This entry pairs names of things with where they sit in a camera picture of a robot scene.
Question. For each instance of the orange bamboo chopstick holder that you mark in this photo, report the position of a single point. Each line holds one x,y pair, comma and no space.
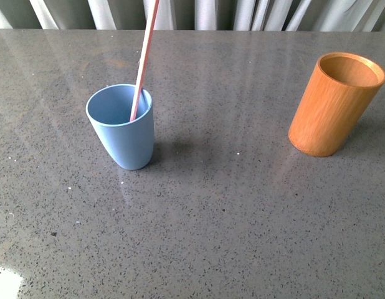
339,90

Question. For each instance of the grey pleated curtain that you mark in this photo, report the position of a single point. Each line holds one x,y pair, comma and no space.
323,16

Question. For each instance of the blue plastic cup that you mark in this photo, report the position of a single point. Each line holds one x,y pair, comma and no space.
129,143

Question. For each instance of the pink chopstick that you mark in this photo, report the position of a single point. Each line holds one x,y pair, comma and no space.
144,57

